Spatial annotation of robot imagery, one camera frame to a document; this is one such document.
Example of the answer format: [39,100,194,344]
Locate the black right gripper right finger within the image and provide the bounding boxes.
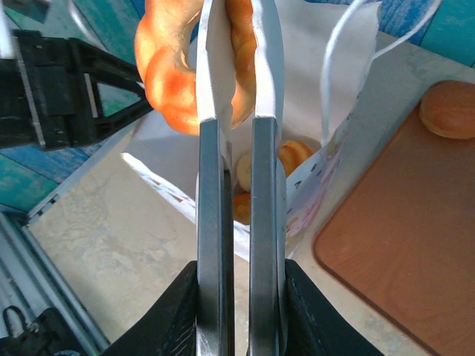
[284,258,385,356]

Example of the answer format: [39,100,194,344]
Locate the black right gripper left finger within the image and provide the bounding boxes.
[105,260,200,356]

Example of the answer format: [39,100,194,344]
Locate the glazed ring fake bread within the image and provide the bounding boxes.
[134,0,259,136]

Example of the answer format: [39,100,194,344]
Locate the metal tongs with white tips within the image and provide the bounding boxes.
[194,0,289,356]

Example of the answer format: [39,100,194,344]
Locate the orange striped fake croissant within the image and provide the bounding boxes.
[278,139,315,177]

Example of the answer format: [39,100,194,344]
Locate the printed white paper bag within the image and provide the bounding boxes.
[122,0,442,260]

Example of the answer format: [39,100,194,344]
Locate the round brown fake bun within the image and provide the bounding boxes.
[419,80,475,140]

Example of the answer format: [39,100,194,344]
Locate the brown wooden tray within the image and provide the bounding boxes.
[313,79,475,356]

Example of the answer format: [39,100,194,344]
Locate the aluminium frame rail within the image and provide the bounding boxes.
[0,122,142,356]

